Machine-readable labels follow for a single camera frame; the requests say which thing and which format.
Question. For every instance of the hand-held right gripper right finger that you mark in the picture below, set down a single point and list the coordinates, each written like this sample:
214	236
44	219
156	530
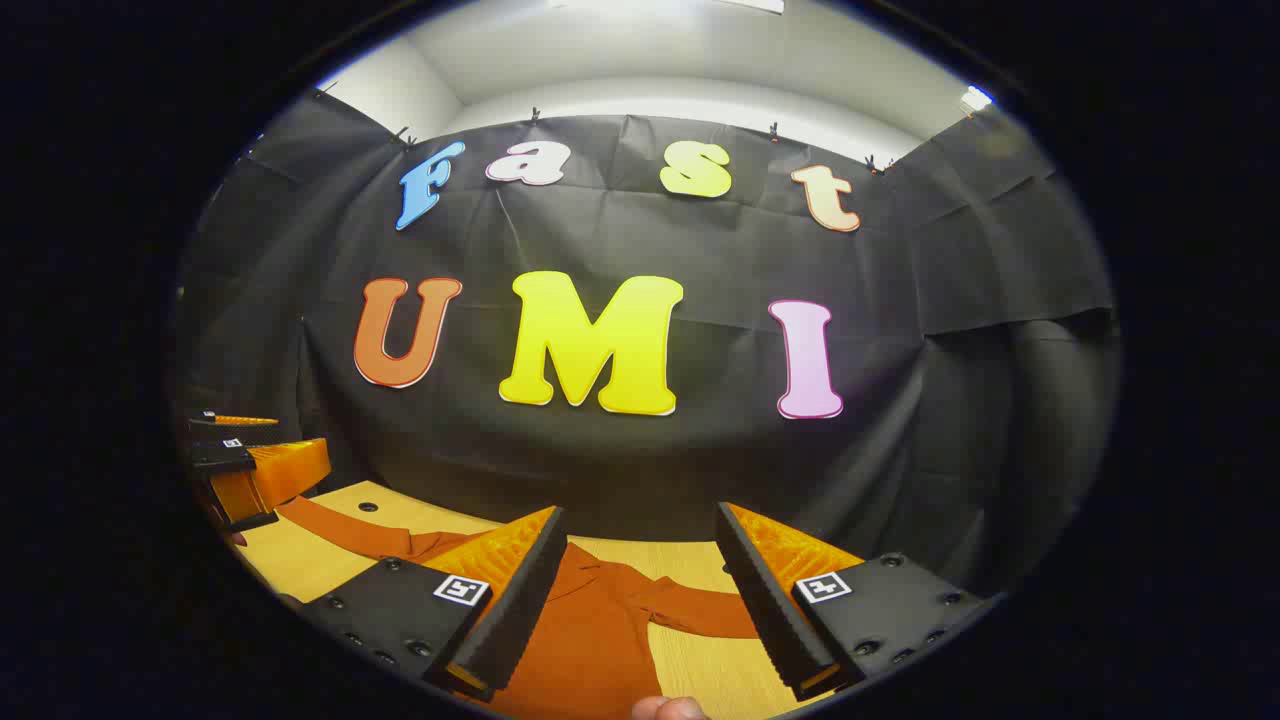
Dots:
770	610

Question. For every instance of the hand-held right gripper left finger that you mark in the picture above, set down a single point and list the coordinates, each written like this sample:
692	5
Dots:
520	610

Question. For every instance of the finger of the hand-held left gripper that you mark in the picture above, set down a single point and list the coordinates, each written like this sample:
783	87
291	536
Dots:
240	420
285	465

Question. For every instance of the orange long-sleeved garment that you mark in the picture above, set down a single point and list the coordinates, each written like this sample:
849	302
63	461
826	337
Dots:
590	640

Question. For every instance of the black backdrop cloth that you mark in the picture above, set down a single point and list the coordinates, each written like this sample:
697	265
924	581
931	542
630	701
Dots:
700	470

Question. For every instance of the white ceiling light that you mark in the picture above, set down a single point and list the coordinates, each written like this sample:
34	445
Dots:
755	4

